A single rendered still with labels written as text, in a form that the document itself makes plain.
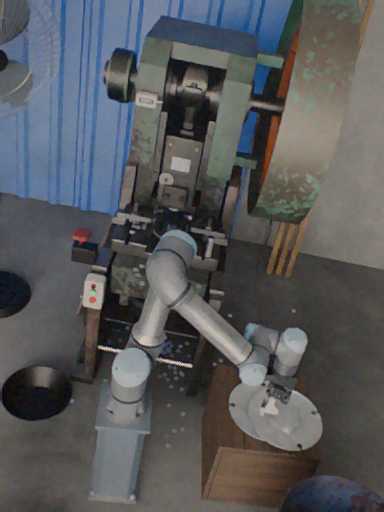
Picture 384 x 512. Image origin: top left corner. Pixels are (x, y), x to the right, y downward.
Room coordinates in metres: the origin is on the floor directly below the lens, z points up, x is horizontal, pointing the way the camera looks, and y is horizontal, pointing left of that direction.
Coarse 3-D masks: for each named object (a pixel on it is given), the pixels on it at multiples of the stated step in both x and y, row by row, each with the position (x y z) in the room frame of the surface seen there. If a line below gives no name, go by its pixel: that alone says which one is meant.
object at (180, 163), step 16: (176, 128) 1.98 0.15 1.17; (176, 144) 1.90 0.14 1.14; (192, 144) 1.90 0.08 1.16; (176, 160) 1.90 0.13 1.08; (192, 160) 1.91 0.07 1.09; (160, 176) 1.89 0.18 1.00; (176, 176) 1.90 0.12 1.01; (192, 176) 1.91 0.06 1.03; (160, 192) 1.90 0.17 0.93; (176, 192) 1.87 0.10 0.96; (192, 192) 1.91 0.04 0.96
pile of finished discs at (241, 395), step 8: (240, 384) 1.52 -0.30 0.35; (232, 392) 1.48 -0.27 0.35; (240, 392) 1.49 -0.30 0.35; (248, 392) 1.49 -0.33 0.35; (232, 400) 1.44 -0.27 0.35; (240, 400) 1.45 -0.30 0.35; (248, 400) 1.45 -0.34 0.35; (232, 408) 1.40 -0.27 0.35; (240, 408) 1.41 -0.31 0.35; (232, 416) 1.36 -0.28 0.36; (240, 416) 1.37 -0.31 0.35; (248, 416) 1.38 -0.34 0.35; (240, 424) 1.33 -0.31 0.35; (248, 424) 1.34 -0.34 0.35; (256, 424) 1.35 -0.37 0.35; (248, 432) 1.30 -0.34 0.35; (256, 432) 1.31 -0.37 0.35
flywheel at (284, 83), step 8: (296, 32) 2.20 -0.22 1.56; (296, 40) 2.21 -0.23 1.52; (296, 48) 2.23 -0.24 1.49; (288, 56) 2.27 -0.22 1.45; (288, 64) 2.27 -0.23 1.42; (288, 72) 2.28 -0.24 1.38; (280, 80) 2.32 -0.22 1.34; (288, 80) 2.28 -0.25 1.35; (280, 88) 2.29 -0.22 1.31; (288, 88) 1.99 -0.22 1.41; (280, 96) 2.28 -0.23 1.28; (272, 120) 2.25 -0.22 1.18; (280, 120) 1.95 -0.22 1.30; (272, 128) 2.23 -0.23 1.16; (272, 136) 2.21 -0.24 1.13; (272, 144) 2.18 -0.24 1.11; (264, 152) 2.20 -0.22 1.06; (272, 152) 2.15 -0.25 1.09; (264, 160) 2.12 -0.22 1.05; (264, 168) 2.07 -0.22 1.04; (264, 176) 2.02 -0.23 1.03
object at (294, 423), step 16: (256, 400) 1.45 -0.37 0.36; (304, 400) 1.51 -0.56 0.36; (256, 416) 1.38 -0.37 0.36; (272, 416) 1.39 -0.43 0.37; (288, 416) 1.40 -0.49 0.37; (304, 416) 1.42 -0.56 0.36; (272, 432) 1.32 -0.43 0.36; (288, 432) 1.33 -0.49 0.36; (304, 432) 1.35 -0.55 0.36; (320, 432) 1.36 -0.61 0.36; (288, 448) 1.26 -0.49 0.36; (304, 448) 1.28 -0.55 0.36
